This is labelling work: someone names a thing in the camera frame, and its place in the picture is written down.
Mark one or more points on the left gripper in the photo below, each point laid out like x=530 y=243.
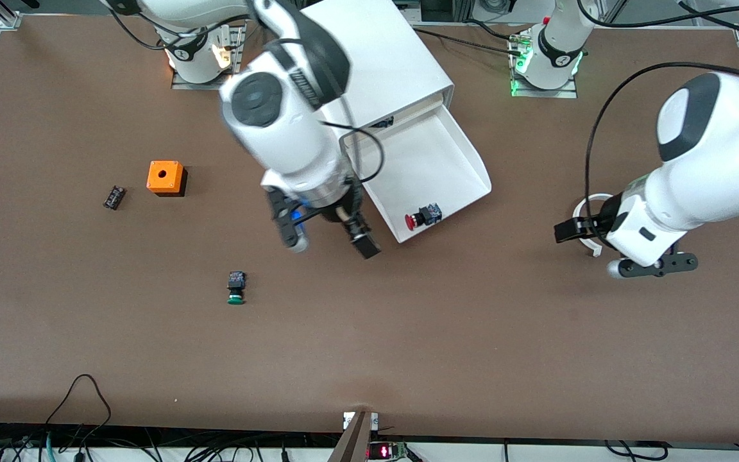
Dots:
x=602 y=221

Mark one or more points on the white semicircular plastic clamp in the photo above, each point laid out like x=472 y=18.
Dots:
x=580 y=206

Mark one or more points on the metal camera post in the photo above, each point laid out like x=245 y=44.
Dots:
x=353 y=443

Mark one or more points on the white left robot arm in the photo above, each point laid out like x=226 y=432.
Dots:
x=716 y=147

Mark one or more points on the green push button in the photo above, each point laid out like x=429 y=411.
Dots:
x=236 y=298

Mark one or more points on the red push button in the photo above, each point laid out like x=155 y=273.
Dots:
x=416 y=221

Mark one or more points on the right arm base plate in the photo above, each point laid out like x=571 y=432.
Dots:
x=206 y=85

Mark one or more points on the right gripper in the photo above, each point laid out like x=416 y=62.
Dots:
x=346 y=215

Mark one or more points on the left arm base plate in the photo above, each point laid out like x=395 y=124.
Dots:
x=549 y=94

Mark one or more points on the device with red display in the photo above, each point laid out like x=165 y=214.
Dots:
x=385 y=452

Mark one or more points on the small black terminal block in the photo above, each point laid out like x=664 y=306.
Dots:
x=115 y=197

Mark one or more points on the orange box with hole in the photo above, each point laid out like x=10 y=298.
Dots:
x=164 y=174

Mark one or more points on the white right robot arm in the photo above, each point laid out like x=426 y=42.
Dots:
x=280 y=122

